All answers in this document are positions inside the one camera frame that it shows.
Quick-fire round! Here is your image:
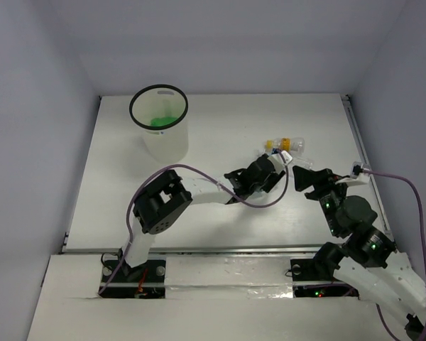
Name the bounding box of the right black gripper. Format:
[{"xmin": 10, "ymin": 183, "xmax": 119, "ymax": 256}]
[{"xmin": 292, "ymin": 163, "xmax": 351, "ymax": 235}]

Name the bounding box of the clear bottle blue label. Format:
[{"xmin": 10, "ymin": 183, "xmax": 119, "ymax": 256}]
[{"xmin": 260, "ymin": 150, "xmax": 314, "ymax": 173}]

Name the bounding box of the clear bottle yellow cap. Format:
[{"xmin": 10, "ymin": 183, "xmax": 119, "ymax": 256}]
[{"xmin": 263, "ymin": 137, "xmax": 305, "ymax": 153}]

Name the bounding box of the green plastic bottle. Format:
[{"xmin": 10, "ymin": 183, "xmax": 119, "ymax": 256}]
[{"xmin": 151, "ymin": 116, "xmax": 178, "ymax": 129}]

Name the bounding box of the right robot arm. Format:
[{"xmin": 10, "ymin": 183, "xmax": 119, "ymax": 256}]
[{"xmin": 290, "ymin": 163, "xmax": 426, "ymax": 340}]

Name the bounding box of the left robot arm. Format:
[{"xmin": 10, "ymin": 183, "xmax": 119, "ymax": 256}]
[{"xmin": 118, "ymin": 151, "xmax": 293, "ymax": 281}]

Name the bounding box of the white bin black rim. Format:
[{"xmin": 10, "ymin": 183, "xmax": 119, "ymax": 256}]
[{"xmin": 129, "ymin": 84, "xmax": 189, "ymax": 163}]

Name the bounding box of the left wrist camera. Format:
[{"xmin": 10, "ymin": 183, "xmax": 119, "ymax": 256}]
[{"xmin": 269, "ymin": 150, "xmax": 293, "ymax": 168}]

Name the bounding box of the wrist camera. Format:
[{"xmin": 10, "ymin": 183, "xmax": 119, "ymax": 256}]
[
  {"xmin": 269, "ymin": 150, "xmax": 293, "ymax": 168},
  {"xmin": 335, "ymin": 162, "xmax": 371, "ymax": 187}
]

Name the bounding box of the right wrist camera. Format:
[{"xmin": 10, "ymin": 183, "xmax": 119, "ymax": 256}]
[{"xmin": 335, "ymin": 162, "xmax": 371, "ymax": 187}]

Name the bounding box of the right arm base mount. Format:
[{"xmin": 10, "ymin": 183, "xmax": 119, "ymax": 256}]
[{"xmin": 285, "ymin": 259, "xmax": 359, "ymax": 298}]

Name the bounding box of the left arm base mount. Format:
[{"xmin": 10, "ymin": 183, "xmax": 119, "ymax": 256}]
[{"xmin": 99, "ymin": 254, "xmax": 166, "ymax": 299}]

